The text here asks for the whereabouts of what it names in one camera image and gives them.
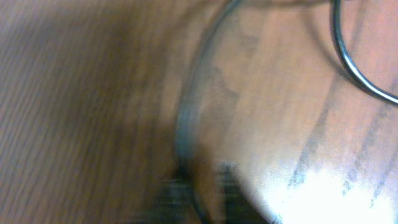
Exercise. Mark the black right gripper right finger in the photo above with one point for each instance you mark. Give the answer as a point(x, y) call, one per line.
point(237, 207)

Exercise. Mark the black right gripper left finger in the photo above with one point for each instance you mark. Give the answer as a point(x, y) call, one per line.
point(172, 204)

